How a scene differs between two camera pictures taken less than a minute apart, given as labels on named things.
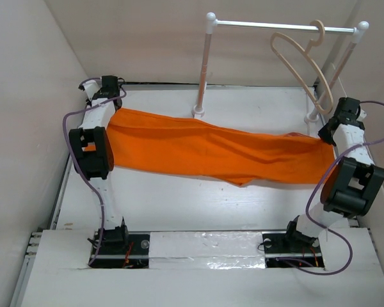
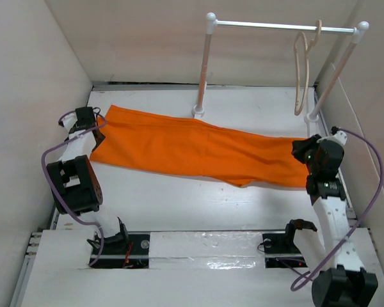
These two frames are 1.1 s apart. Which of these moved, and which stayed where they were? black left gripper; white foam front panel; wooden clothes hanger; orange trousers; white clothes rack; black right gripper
Moved: black left gripper; black right gripper; wooden clothes hanger
Stayed: white foam front panel; orange trousers; white clothes rack
